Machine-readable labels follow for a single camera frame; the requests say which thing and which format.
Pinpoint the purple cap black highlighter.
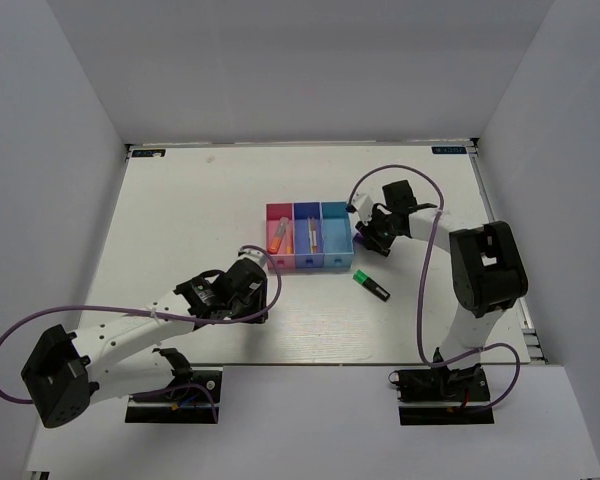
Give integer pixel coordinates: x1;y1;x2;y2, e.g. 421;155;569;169
353;234;365;246

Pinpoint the pink thin pen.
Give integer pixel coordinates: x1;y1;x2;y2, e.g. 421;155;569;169
314;218;319;253

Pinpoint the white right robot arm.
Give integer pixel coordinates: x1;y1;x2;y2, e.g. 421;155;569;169
347;180;529;399

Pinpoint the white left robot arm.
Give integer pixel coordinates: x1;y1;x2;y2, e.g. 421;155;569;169
21;249;268;429

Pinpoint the light blue plastic bin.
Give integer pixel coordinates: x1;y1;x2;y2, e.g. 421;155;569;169
321;202;354;270

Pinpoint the green cap black highlighter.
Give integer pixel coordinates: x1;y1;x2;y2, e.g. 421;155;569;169
353;270;390;302

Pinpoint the purple-blue plastic bin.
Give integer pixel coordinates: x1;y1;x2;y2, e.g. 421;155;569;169
293;202;324;269

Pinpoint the pink plastic bin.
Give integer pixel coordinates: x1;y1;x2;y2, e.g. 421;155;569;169
265;203;296;271

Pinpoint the right corner label sticker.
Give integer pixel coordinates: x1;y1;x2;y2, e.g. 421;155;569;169
431;145;467;155

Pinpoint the corner label sticker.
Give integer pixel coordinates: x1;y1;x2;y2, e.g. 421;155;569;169
431;145;467;155
131;149;166;158

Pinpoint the left corner label sticker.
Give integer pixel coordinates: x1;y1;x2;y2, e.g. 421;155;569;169
131;149;166;158

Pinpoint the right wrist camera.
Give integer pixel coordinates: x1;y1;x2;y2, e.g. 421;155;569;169
346;193;374;223

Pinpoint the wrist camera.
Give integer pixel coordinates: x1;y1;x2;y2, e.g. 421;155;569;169
238;248;268;270
346;193;374;223

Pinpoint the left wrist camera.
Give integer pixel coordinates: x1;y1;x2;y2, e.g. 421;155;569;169
238;248;268;270

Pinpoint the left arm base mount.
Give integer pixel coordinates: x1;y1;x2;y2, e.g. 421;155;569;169
124;367;224;425

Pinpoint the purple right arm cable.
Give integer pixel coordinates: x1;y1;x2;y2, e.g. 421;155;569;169
348;164;524;414

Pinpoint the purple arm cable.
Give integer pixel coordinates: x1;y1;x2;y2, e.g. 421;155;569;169
348;164;524;414
0;244;284;424

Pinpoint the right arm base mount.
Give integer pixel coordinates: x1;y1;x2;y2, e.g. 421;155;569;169
388;365;495;426

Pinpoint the metal table edge rail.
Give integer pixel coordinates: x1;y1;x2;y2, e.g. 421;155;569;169
469;138;547;364

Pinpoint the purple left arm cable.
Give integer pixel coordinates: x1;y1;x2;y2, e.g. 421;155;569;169
0;244;284;424

